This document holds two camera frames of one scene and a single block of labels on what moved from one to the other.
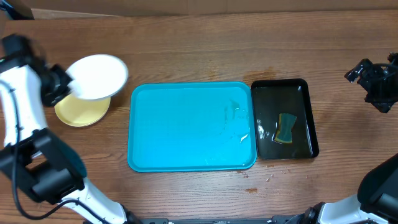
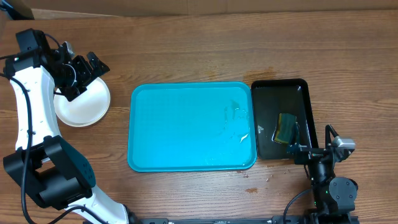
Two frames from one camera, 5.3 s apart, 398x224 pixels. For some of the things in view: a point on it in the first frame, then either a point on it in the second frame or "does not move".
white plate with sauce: [98, 77] -> [86, 109]
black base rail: [210, 220] does not move
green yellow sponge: [285, 130] does not move
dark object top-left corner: [17, 9] does not move
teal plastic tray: [191, 127] does not move
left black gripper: [65, 79] -> [96, 64]
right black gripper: [370, 72] -> [308, 153]
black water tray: [272, 98] does not move
